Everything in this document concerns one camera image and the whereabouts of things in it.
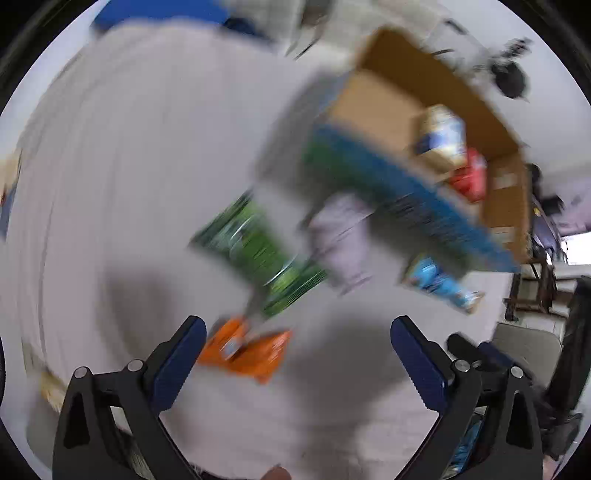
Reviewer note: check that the open cardboard box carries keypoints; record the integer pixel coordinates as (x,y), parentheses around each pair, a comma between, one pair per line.
(410,136)

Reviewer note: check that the grey plastic chair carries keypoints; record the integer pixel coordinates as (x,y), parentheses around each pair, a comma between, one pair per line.
(535,350)

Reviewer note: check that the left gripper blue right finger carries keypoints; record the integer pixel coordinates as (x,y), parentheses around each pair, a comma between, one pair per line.
(486,417)

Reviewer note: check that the blue folded mat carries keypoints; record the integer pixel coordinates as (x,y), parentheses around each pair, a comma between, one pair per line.
(117,11)

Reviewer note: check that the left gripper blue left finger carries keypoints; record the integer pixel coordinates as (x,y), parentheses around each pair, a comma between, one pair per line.
(87,444)

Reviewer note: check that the blue long wrapper packet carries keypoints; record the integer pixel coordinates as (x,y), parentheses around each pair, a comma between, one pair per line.
(426,275)

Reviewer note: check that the orange snack packet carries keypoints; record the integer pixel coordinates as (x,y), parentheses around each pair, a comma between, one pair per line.
(230,349)

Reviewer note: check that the red snack packet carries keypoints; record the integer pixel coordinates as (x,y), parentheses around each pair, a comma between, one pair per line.
(470,181)

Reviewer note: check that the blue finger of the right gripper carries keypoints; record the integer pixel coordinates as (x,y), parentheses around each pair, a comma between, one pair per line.
(483,356)

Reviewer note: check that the lilac cloth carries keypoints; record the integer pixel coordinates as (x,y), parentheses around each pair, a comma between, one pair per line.
(340,240)

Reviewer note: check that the white blue tissue pack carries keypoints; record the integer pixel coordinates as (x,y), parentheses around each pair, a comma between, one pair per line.
(441,139)

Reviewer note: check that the green snack packet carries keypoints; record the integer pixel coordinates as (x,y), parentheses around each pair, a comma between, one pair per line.
(242,236)

